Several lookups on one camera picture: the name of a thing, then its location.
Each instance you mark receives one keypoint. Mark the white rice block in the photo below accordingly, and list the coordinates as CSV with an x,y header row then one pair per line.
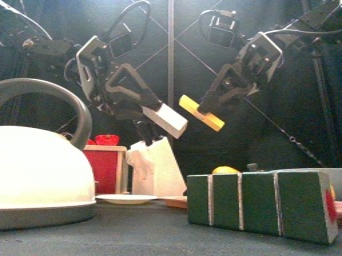
x,y
168,120

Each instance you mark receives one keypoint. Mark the yellow toy block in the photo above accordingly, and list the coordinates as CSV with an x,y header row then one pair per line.
x,y
196,110

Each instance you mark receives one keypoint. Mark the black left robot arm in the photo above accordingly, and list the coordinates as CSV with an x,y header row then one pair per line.
x,y
27,40

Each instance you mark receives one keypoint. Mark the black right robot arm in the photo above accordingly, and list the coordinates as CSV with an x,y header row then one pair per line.
x,y
314,20

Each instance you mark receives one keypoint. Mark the white toy knife block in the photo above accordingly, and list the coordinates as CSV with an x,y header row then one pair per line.
x,y
156,170

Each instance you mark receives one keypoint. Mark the red toy pepper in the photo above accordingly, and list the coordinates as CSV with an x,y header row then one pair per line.
x,y
107,139

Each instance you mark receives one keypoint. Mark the red wooden box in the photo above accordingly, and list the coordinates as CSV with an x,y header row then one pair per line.
x,y
107,168

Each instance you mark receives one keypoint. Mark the small dark toy knob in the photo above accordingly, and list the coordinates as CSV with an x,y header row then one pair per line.
x,y
253,167

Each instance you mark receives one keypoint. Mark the yellow toy lemon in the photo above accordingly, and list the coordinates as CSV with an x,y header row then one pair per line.
x,y
225,170

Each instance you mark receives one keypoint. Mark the small white plate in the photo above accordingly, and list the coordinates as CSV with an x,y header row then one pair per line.
x,y
126,199

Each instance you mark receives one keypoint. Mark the green sliced watermelon toy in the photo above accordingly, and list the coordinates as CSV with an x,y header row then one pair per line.
x,y
262,205

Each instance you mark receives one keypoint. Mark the pink toy piece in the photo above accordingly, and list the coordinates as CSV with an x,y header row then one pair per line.
x,y
339,211

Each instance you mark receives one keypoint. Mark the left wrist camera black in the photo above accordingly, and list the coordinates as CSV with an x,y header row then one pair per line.
x,y
121,43

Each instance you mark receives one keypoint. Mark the vertical metal frame pole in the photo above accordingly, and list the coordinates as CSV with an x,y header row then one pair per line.
x,y
170,50

